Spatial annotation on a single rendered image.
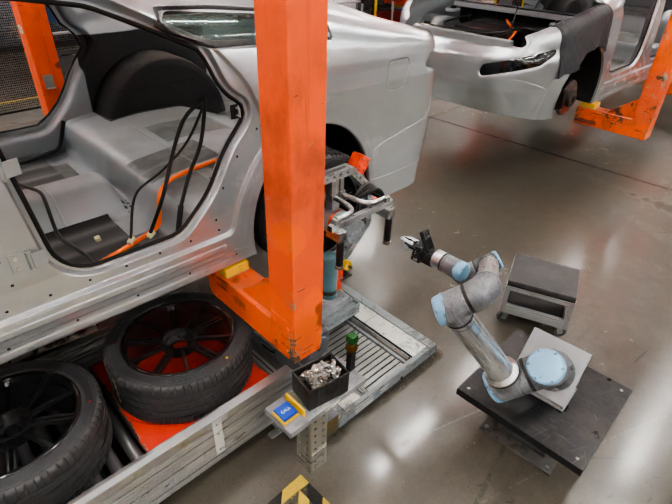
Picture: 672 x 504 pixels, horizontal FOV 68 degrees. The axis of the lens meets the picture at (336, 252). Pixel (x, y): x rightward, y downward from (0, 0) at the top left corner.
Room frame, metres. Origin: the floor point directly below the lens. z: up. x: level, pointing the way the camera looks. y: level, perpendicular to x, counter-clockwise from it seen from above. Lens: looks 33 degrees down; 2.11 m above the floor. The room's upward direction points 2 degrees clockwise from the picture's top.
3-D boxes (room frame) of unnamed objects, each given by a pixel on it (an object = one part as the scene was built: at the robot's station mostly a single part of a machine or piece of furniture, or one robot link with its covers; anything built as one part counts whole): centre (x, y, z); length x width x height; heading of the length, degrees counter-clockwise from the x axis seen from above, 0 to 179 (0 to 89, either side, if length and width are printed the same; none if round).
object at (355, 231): (2.17, -0.02, 0.85); 0.21 x 0.14 x 0.14; 45
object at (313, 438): (1.41, 0.08, 0.21); 0.10 x 0.10 x 0.42; 45
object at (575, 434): (1.63, -1.02, 0.15); 0.60 x 0.60 x 0.30; 47
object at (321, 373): (1.44, 0.05, 0.51); 0.20 x 0.14 x 0.13; 126
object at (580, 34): (4.52, -1.97, 1.36); 0.71 x 0.30 x 0.51; 135
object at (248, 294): (1.87, 0.40, 0.69); 0.52 x 0.17 x 0.35; 45
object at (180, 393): (1.70, 0.72, 0.39); 0.66 x 0.66 x 0.24
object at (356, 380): (1.43, 0.06, 0.44); 0.43 x 0.17 x 0.03; 135
